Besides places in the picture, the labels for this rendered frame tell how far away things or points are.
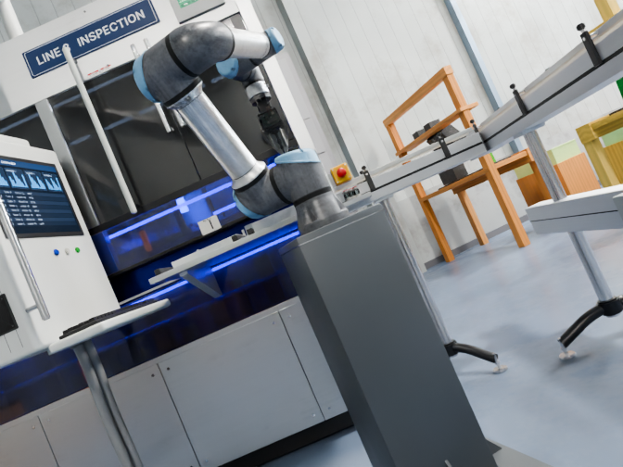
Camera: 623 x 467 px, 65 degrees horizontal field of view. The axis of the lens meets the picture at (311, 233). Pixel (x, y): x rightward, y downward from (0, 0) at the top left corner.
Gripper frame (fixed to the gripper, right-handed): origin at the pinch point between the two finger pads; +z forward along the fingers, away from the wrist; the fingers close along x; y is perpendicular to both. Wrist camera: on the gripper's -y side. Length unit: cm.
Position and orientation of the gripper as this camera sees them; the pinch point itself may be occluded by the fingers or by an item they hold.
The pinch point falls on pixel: (284, 152)
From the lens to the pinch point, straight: 170.5
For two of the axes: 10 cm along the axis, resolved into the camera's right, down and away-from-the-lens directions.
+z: 4.0, 9.2, -0.4
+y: -0.3, -0.3, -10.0
